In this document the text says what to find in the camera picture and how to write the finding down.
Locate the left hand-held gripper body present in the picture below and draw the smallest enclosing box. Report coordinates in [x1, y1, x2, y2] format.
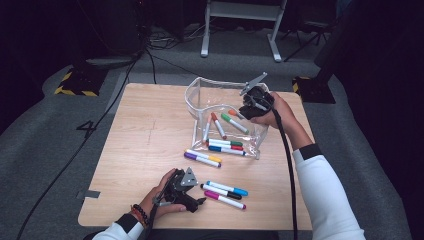
[163, 167, 200, 214]

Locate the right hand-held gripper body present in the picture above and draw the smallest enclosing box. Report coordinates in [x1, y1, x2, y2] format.
[239, 72, 275, 116]

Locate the orange marker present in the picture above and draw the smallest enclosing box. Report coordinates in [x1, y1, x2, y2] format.
[227, 109, 246, 120]

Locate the light green marker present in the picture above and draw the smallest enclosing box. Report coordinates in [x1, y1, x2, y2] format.
[220, 113, 250, 135]

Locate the black marker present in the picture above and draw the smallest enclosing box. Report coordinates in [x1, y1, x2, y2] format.
[199, 183, 243, 201]

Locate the magenta marker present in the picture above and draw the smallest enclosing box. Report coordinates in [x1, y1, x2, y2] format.
[203, 190, 247, 210]

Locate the light blue marker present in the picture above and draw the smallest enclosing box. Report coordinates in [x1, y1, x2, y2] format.
[205, 180, 249, 197]

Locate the brown marker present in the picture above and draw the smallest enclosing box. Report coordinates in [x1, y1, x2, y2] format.
[210, 112, 228, 140]

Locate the dark green marker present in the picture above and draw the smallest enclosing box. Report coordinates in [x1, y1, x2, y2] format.
[206, 138, 244, 147]

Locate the red marker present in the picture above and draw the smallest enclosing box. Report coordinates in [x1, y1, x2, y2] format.
[208, 142, 244, 151]

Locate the purple marker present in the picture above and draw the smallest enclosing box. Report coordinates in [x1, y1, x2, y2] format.
[183, 152, 222, 168]

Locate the pink marker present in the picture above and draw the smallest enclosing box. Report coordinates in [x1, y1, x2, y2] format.
[202, 114, 213, 144]

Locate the clear plastic pouch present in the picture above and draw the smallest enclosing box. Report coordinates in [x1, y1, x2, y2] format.
[184, 76, 270, 160]

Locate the dark blue marker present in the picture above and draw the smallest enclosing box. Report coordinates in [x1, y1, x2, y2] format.
[208, 145, 247, 157]

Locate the yellow marker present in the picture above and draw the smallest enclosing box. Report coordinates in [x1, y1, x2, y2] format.
[186, 148, 223, 164]

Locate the person's right hand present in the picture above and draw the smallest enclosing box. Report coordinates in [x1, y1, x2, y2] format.
[250, 92, 298, 133]

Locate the person's left hand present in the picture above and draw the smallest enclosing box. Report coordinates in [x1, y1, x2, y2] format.
[139, 168, 188, 220]

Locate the yellow black striped base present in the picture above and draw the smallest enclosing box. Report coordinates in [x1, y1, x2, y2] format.
[291, 75, 337, 104]
[54, 66, 109, 98]

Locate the black tripod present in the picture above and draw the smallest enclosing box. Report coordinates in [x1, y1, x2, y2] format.
[281, 19, 334, 63]

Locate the white metal stand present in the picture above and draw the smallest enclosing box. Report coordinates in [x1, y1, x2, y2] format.
[199, 0, 288, 63]

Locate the grey tape piece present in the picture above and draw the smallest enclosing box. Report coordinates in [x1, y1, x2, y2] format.
[75, 189, 101, 200]

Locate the dark equipment cabinet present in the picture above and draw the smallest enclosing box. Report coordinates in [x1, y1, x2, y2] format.
[74, 0, 148, 59]

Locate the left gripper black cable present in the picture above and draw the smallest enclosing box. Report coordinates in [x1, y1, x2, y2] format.
[144, 173, 178, 240]

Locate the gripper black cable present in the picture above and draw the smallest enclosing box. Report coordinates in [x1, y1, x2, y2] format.
[246, 94, 299, 240]
[144, 173, 178, 240]

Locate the black beaded bracelet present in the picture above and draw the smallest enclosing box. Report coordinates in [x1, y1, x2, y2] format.
[131, 203, 151, 225]

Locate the orange bracelet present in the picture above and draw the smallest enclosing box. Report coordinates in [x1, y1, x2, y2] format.
[129, 206, 148, 228]

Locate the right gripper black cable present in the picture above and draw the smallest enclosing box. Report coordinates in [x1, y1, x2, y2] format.
[246, 94, 299, 240]

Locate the thin black floor cable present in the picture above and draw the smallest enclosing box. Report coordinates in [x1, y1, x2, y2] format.
[149, 53, 205, 79]

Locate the dark post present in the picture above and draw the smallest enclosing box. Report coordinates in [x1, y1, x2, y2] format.
[313, 0, 359, 81]

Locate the short black floor cable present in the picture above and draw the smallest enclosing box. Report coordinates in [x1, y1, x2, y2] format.
[145, 48, 158, 85]

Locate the bundle of cables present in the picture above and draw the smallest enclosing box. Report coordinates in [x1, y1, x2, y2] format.
[146, 23, 208, 51]

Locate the long black floor cable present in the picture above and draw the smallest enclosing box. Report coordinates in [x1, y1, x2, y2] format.
[15, 54, 143, 240]

